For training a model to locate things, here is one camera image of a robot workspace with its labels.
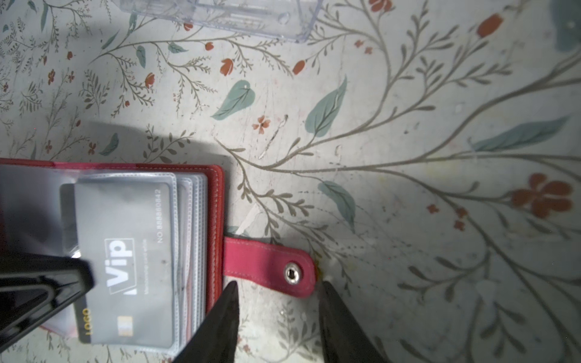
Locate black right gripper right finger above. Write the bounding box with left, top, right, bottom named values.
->
left=319, top=281, right=386, bottom=362

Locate red leather card holder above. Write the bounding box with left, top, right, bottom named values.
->
left=1, top=159, right=316, bottom=355

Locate clear acrylic organizer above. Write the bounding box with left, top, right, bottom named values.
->
left=114, top=0, right=322, bottom=43

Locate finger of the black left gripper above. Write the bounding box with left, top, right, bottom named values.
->
left=1, top=253, right=95, bottom=351

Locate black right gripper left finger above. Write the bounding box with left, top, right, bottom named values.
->
left=172, top=281, right=240, bottom=363

